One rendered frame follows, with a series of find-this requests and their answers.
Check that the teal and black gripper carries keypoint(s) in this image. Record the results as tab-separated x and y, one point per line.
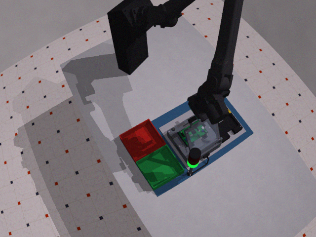
196	108

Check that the green circuit board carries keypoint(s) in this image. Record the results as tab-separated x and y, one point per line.
183	135

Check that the red square tray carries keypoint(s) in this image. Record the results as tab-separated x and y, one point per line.
142	140

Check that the green bin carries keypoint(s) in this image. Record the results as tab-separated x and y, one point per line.
160	167

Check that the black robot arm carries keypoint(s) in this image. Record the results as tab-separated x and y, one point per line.
210	94

